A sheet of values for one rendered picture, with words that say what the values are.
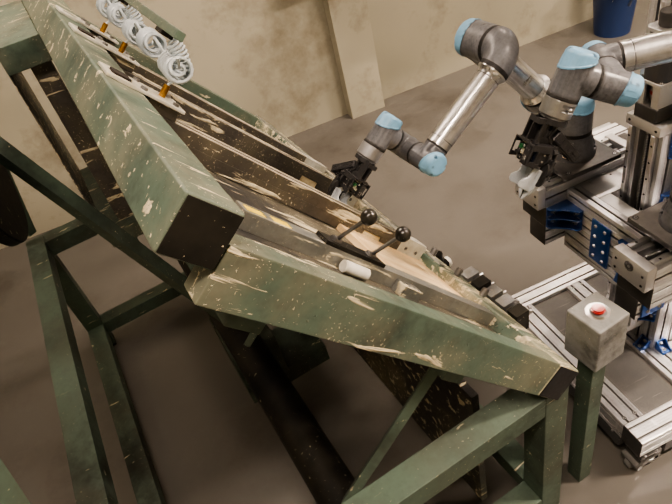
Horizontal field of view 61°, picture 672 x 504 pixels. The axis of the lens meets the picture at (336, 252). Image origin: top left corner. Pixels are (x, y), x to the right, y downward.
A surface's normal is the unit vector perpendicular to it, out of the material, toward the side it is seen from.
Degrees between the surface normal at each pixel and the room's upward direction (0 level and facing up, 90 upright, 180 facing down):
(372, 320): 90
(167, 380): 0
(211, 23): 90
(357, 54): 90
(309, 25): 90
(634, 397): 0
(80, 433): 0
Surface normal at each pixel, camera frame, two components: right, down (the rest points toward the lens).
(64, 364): -0.21, -0.74
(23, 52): 0.49, 0.48
